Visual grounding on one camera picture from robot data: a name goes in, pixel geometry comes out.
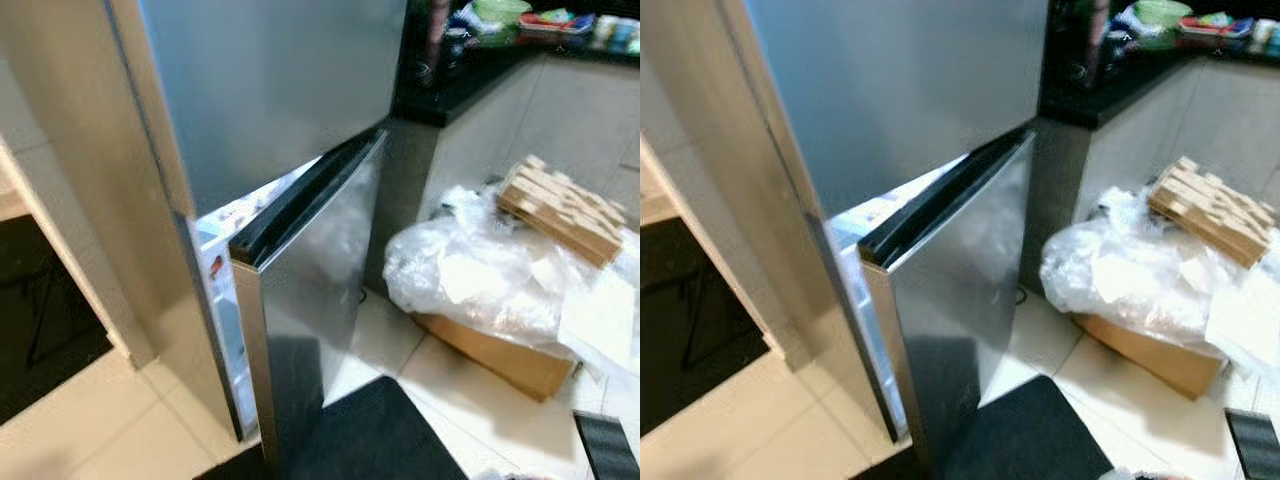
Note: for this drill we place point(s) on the clear bubble wrap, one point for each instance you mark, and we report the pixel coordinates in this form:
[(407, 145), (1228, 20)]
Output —
[(1120, 270), (470, 270)]

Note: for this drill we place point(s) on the red lidded food container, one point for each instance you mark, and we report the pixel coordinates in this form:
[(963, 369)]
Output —
[(1210, 27), (555, 25)]

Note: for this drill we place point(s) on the black ribbed panel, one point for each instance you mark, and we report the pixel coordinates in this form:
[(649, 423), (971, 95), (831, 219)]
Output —
[(1255, 445), (610, 450)]

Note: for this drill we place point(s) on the brown cardboard box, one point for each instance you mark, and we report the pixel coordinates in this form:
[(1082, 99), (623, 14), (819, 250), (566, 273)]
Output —
[(500, 360), (1150, 355)]

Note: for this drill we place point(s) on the wooden slatted crate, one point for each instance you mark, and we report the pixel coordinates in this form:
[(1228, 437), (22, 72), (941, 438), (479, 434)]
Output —
[(560, 210), (1210, 210)]

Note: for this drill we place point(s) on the black topped kitchen counter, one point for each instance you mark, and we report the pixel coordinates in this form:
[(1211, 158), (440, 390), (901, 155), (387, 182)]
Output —
[(1180, 110), (560, 110)]

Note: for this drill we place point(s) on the large black carpet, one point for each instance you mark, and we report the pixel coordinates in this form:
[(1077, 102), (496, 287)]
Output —
[(40, 310), (690, 310)]

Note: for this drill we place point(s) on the black floor mat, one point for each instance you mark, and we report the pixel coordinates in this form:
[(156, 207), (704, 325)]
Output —
[(380, 435), (1030, 435)]

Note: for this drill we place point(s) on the grey fridge cabinet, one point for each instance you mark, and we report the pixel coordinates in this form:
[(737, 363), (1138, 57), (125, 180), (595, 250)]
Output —
[(100, 150), (740, 150)]

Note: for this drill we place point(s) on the green bowl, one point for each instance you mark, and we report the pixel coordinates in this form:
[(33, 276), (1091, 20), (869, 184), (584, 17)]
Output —
[(1160, 12), (500, 10)]

